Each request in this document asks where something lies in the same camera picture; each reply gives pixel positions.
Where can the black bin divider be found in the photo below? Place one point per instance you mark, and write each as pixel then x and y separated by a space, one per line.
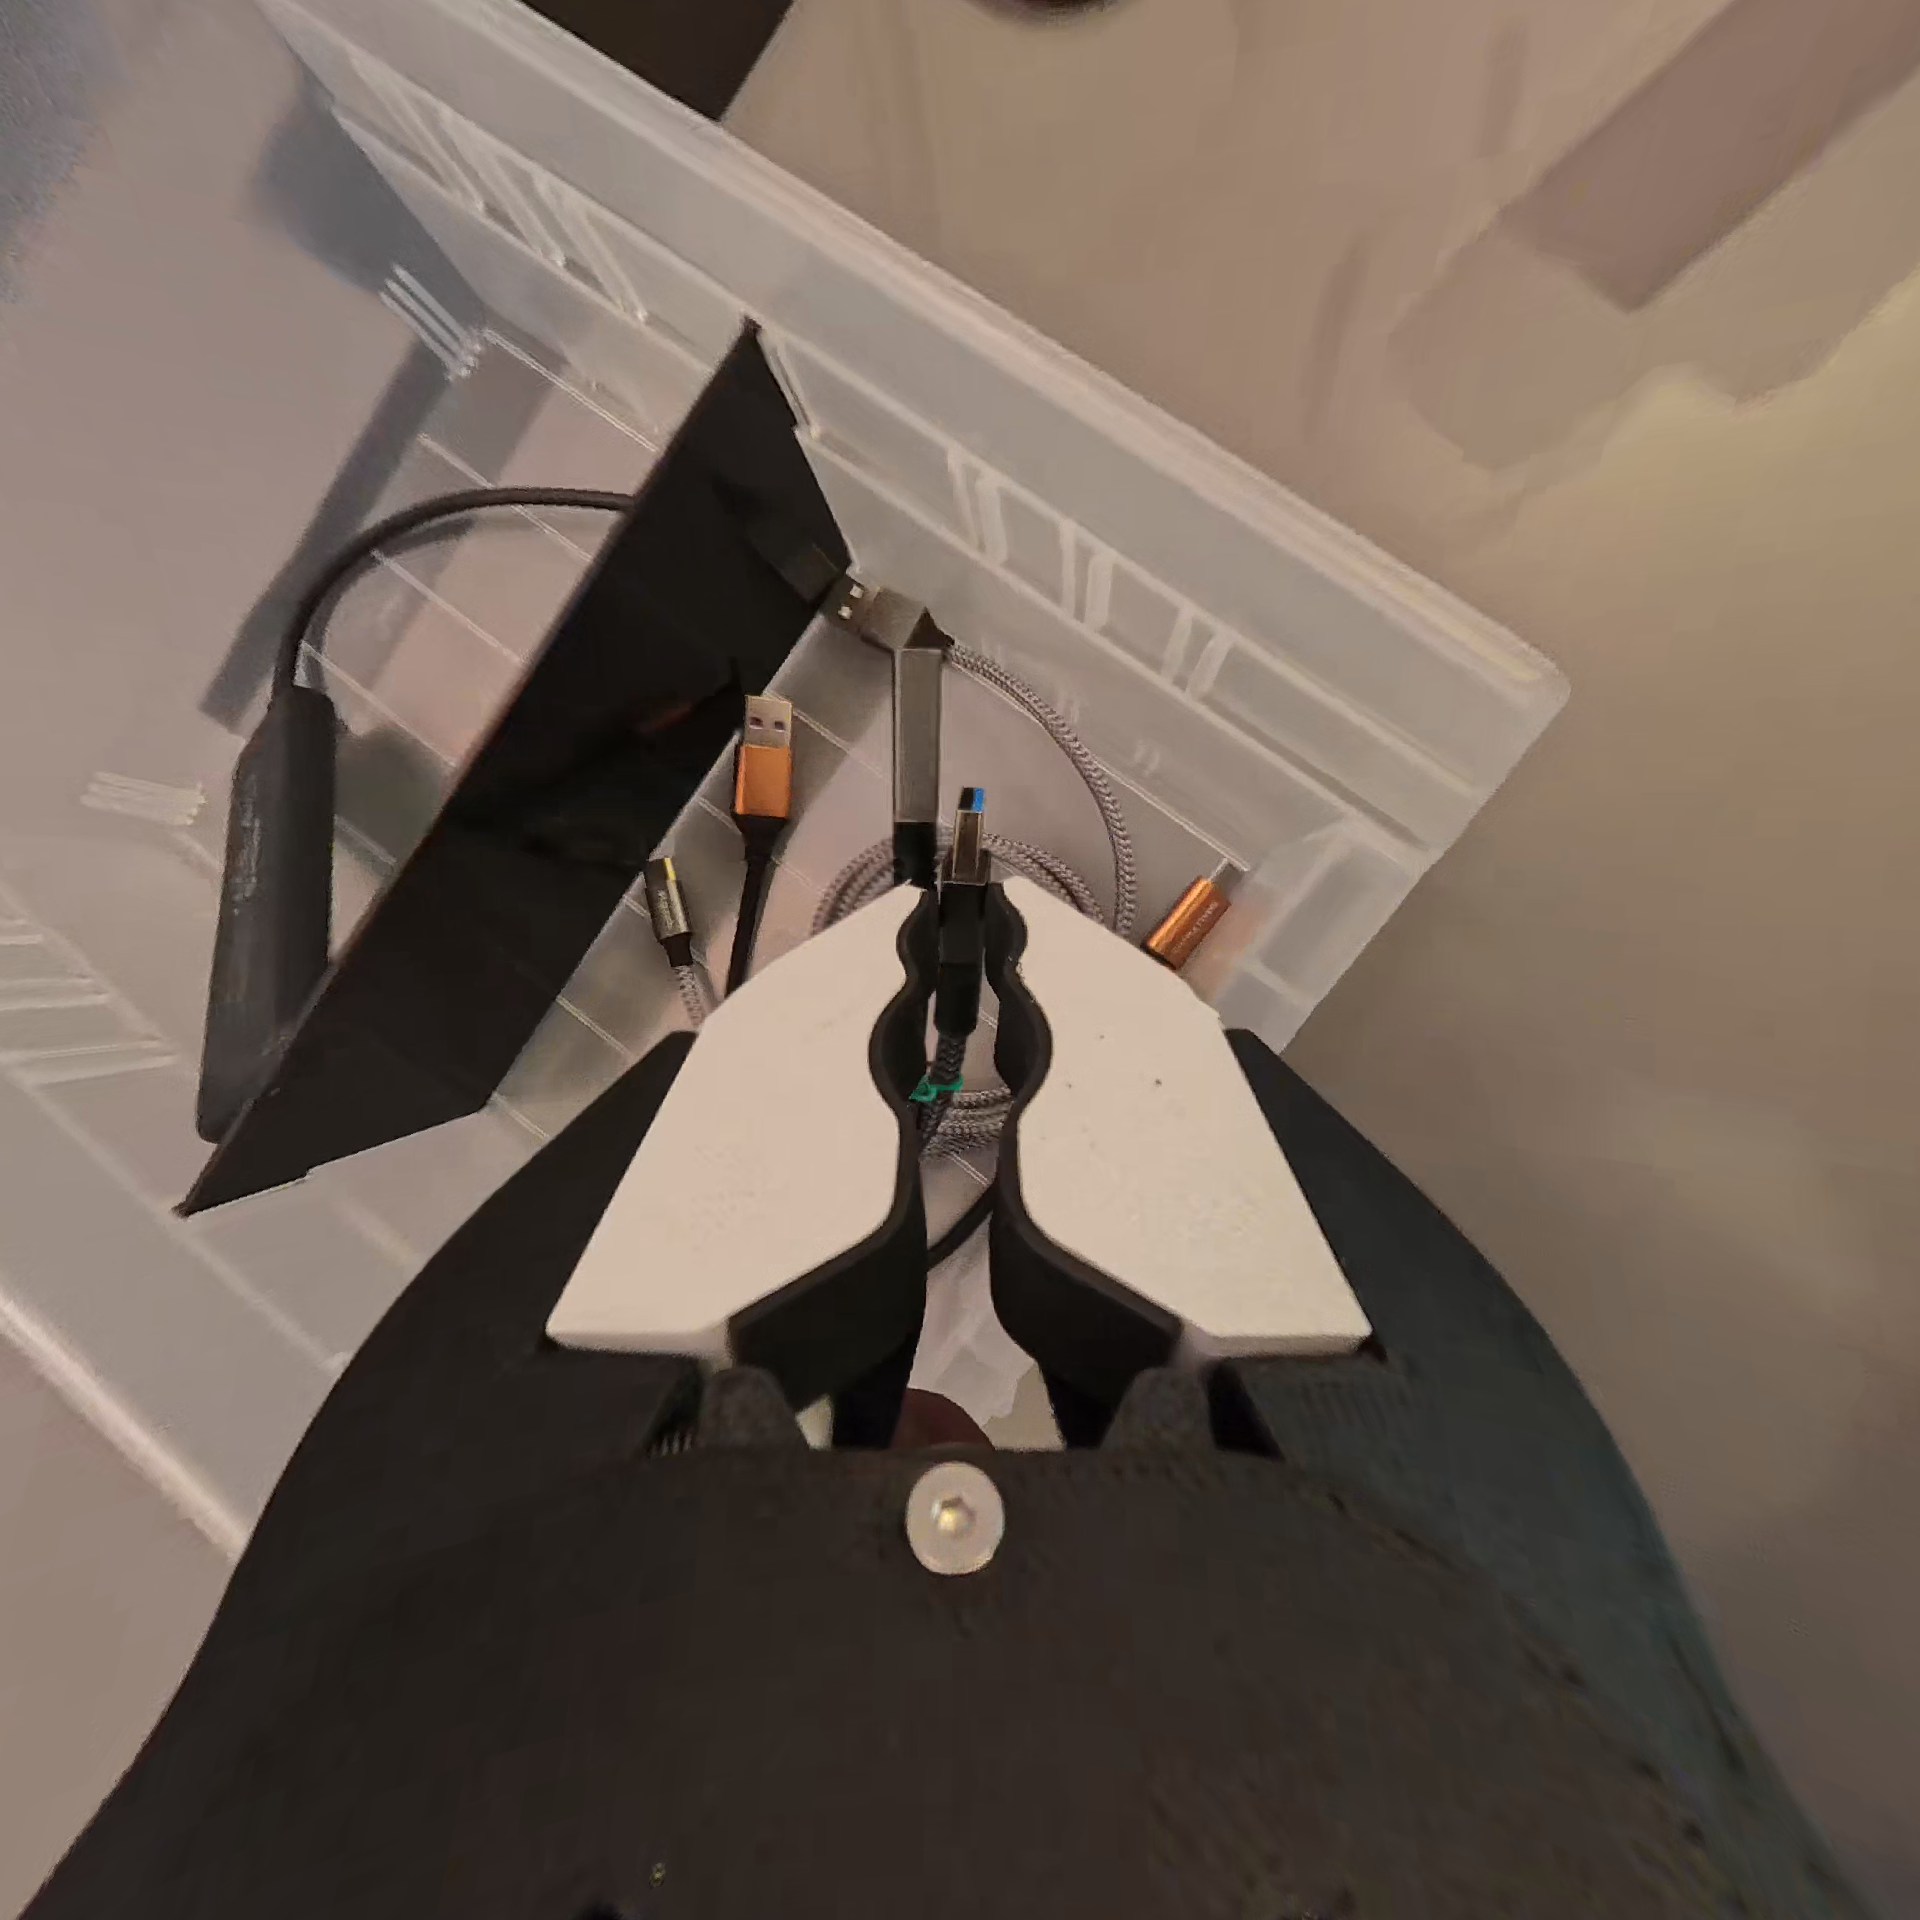
pixel 571 779

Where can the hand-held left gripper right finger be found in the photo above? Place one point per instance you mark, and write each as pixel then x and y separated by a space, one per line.
pixel 1199 1201

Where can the slim black usb hub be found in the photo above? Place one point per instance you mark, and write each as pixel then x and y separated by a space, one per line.
pixel 264 901

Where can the clear plastic bin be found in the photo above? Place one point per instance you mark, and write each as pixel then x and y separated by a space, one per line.
pixel 1260 647

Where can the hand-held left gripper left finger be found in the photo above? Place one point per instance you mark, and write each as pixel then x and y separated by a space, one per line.
pixel 722 1201

